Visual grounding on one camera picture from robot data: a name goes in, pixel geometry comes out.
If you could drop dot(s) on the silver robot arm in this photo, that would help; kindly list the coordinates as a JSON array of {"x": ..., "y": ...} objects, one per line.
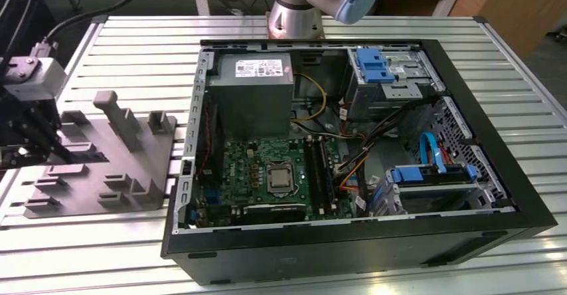
[{"x": 292, "y": 16}]

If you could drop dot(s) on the black RAM slot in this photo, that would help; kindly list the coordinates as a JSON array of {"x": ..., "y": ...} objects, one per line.
[
  {"x": 326, "y": 175},
  {"x": 312, "y": 175}
]

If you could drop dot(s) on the grey parts rack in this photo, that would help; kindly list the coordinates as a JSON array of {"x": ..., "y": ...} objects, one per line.
[{"x": 111, "y": 162}]

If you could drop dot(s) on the green motherboard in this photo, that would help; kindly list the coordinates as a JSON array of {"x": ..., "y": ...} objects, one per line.
[{"x": 242, "y": 162}]

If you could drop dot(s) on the grey power supply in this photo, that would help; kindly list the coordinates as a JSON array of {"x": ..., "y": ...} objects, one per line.
[{"x": 248, "y": 109}]

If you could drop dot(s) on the silver CPU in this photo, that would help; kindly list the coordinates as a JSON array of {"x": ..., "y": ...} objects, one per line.
[{"x": 280, "y": 177}]

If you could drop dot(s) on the black graphics card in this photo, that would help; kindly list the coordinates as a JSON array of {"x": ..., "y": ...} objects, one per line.
[{"x": 275, "y": 212}]

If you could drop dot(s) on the blue plastic drive latch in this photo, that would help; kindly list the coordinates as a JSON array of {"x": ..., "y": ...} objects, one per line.
[{"x": 374, "y": 65}]

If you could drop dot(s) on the black PC case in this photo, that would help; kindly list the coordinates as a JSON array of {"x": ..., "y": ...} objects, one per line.
[{"x": 354, "y": 255}]

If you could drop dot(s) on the grey metal drive cage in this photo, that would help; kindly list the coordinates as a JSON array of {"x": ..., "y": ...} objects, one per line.
[{"x": 399, "y": 92}]

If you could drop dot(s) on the wooden cabinet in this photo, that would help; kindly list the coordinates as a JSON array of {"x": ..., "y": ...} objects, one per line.
[{"x": 518, "y": 6}]

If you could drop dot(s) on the grey camera box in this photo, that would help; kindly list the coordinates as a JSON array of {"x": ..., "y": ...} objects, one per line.
[{"x": 40, "y": 79}]

